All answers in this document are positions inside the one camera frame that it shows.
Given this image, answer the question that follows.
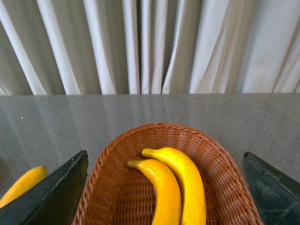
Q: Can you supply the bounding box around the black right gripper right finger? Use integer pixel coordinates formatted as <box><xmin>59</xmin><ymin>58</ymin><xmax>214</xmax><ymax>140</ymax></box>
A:
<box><xmin>242</xmin><ymin>151</ymin><xmax>300</xmax><ymax>225</ymax></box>

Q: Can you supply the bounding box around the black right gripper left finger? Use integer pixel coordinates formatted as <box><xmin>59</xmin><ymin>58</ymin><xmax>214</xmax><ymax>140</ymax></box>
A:
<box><xmin>0</xmin><ymin>150</ymin><xmax>89</xmax><ymax>225</ymax></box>

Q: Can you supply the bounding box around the yellow banana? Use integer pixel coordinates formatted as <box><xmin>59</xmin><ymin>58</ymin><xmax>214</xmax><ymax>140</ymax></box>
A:
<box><xmin>0</xmin><ymin>165</ymin><xmax>47</xmax><ymax>208</ymax></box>
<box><xmin>142</xmin><ymin>147</ymin><xmax>207</xmax><ymax>225</ymax></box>
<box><xmin>127</xmin><ymin>159</ymin><xmax>181</xmax><ymax>225</ymax></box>

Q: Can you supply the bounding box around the right brown wicker basket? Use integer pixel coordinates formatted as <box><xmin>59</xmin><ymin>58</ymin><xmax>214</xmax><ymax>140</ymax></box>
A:
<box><xmin>73</xmin><ymin>122</ymin><xmax>262</xmax><ymax>225</ymax></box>

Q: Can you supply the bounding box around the white pleated curtain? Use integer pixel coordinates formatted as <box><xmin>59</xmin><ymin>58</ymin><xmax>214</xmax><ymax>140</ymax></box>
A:
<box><xmin>0</xmin><ymin>0</ymin><xmax>300</xmax><ymax>95</ymax></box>

